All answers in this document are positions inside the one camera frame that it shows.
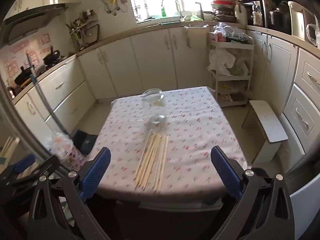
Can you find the white rolling storage cart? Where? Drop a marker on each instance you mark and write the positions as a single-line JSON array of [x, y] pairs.
[[230, 52]]

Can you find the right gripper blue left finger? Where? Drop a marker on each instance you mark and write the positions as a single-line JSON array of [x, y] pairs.
[[92, 172]]

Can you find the cherry print tablecloth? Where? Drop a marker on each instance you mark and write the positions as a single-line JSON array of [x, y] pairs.
[[195, 123]]

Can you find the mop handle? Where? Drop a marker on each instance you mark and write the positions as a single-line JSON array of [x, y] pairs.
[[43, 98]]

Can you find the clear glass jar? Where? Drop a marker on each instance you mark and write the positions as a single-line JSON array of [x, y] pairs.
[[154, 104]]

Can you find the black wok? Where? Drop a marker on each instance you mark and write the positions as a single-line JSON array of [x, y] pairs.
[[52, 57]]

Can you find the dark blue dustpan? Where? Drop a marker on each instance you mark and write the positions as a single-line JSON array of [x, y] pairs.
[[84, 142]]

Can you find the chrome kitchen faucet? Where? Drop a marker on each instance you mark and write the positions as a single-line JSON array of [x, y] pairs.
[[172, 8]]

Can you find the small white stool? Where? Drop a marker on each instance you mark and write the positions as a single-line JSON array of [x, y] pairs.
[[269, 126]]

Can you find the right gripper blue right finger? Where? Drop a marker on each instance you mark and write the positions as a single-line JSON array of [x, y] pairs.
[[230, 172]]

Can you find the range hood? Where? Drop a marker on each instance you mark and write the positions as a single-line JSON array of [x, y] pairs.
[[28, 22]]

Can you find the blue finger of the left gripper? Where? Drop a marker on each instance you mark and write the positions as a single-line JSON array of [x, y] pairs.
[[24, 163]]

